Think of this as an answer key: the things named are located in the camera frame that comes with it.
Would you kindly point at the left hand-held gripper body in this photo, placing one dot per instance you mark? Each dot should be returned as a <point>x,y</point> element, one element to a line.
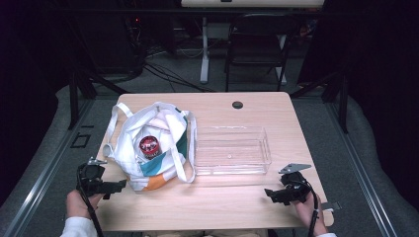
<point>92,179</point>

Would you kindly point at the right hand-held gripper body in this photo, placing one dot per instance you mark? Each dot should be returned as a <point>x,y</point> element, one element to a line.
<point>295,184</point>

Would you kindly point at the person's right hand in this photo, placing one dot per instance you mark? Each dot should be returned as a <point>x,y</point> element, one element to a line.
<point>306,214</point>

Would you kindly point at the person's left hand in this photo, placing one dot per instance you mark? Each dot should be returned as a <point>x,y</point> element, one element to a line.
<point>77,205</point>

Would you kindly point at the white tote bag colour patches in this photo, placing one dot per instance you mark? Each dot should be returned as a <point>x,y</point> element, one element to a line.
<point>128,154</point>

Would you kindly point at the red round can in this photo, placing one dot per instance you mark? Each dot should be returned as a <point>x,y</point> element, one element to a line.
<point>150,146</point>

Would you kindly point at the clear plastic box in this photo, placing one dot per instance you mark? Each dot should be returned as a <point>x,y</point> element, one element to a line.
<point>230,154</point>

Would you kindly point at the black metal stand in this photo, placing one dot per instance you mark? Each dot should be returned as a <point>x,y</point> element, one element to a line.
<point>343,102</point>
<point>74,98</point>

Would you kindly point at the black folding chair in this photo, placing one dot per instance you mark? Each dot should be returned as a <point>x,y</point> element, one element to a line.
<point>257,42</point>

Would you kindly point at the white desk in background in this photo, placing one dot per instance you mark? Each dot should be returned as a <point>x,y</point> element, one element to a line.
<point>205,49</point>

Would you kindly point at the metal floor rail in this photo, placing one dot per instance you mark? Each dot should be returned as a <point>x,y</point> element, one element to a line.
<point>359,164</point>
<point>49,171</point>

